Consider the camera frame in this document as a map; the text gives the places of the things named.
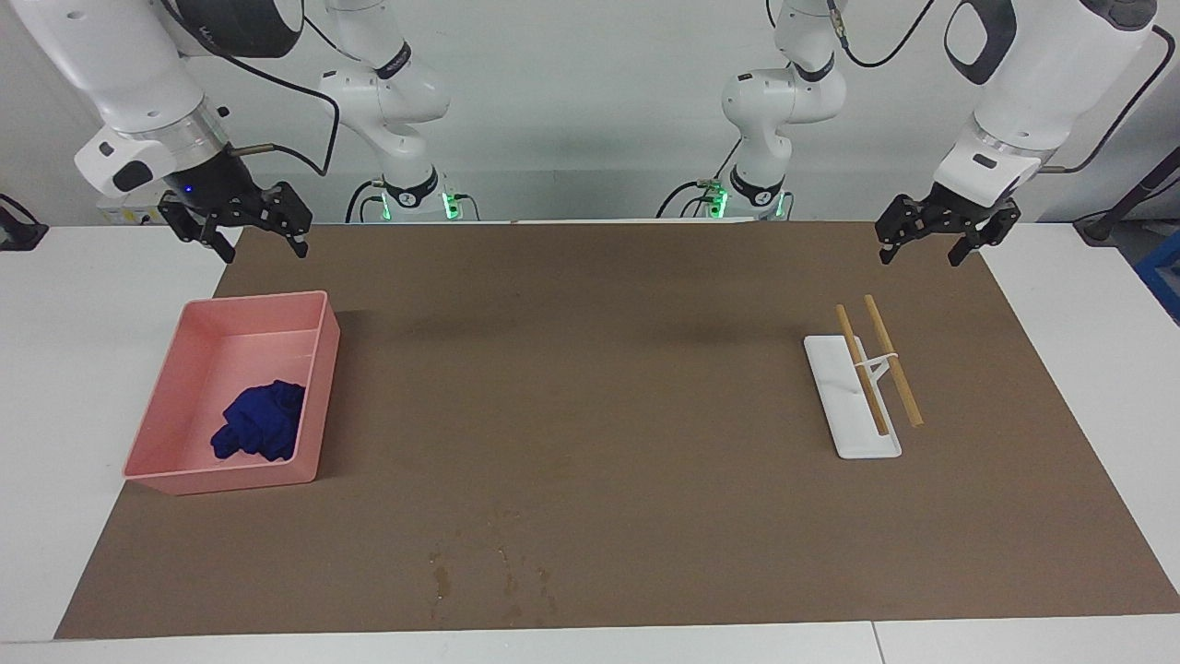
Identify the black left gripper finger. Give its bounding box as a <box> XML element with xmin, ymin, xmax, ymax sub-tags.
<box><xmin>874</xmin><ymin>196</ymin><xmax>930</xmax><ymax>268</ymax></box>
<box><xmin>948</xmin><ymin>205</ymin><xmax>1021</xmax><ymax>270</ymax></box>

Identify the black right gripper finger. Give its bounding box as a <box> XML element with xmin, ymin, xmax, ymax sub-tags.
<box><xmin>159</xmin><ymin>194</ymin><xmax>236</xmax><ymax>265</ymax></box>
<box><xmin>263</xmin><ymin>183</ymin><xmax>313</xmax><ymax>257</ymax></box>

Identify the blue towel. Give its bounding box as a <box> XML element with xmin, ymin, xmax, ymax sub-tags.
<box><xmin>210</xmin><ymin>380</ymin><xmax>307</xmax><ymax>464</ymax></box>

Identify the black stand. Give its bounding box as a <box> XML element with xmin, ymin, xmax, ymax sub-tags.
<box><xmin>1074</xmin><ymin>148</ymin><xmax>1180</xmax><ymax>245</ymax></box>

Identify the pink plastic bin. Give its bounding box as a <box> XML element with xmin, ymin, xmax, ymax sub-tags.
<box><xmin>123</xmin><ymin>290</ymin><xmax>341</xmax><ymax>497</ymax></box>

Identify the black clamp device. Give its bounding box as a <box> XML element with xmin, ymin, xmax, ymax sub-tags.
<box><xmin>0</xmin><ymin>192</ymin><xmax>49</xmax><ymax>252</ymax></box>

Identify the white rack with wooden rods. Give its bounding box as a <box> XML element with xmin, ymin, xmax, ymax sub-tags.
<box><xmin>802</xmin><ymin>293</ymin><xmax>926</xmax><ymax>460</ymax></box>

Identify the brown table mat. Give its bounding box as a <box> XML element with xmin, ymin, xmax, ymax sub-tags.
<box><xmin>53</xmin><ymin>219</ymin><xmax>1180</xmax><ymax>640</ymax></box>

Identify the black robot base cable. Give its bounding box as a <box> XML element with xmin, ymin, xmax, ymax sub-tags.
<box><xmin>656</xmin><ymin>138</ymin><xmax>740</xmax><ymax>219</ymax></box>
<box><xmin>346</xmin><ymin>177</ymin><xmax>388</xmax><ymax>223</ymax></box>

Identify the white wall socket box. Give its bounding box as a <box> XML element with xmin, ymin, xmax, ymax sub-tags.
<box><xmin>95</xmin><ymin>192</ymin><xmax>167</xmax><ymax>225</ymax></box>

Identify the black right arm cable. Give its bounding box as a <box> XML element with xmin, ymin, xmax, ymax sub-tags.
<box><xmin>157</xmin><ymin>0</ymin><xmax>340</xmax><ymax>178</ymax></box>

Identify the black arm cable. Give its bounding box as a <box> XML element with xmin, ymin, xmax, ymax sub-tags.
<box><xmin>825</xmin><ymin>0</ymin><xmax>1176</xmax><ymax>178</ymax></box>
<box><xmin>157</xmin><ymin>0</ymin><xmax>340</xmax><ymax>178</ymax></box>

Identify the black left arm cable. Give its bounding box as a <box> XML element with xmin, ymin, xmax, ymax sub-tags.
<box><xmin>825</xmin><ymin>0</ymin><xmax>1176</xmax><ymax>178</ymax></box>

